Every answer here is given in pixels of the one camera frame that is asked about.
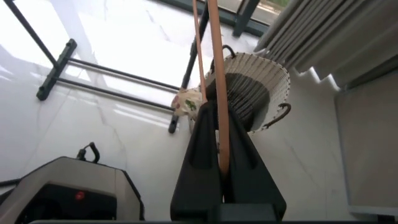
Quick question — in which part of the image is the beige curtain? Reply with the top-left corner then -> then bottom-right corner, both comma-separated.
253,0 -> 398,91

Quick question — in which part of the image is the pink clothes hanger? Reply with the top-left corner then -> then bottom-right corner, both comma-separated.
192,0 -> 231,177

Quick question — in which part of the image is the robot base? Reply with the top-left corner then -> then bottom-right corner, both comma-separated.
0,155 -> 146,223

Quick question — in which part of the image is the window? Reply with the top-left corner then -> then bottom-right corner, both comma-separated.
155,0 -> 293,38

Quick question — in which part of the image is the black clothes rack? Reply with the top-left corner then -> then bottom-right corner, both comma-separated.
2,0 -> 210,134

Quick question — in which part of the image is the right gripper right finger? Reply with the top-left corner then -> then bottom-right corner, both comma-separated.
221,105 -> 287,222

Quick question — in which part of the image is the white laundry basket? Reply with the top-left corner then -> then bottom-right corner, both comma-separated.
203,44 -> 292,135

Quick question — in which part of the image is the black cable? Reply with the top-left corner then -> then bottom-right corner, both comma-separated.
76,141 -> 101,165

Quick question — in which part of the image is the cream printed garment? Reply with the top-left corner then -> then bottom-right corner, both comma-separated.
170,87 -> 203,121

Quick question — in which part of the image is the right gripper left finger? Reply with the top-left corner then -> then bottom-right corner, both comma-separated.
170,101 -> 223,222

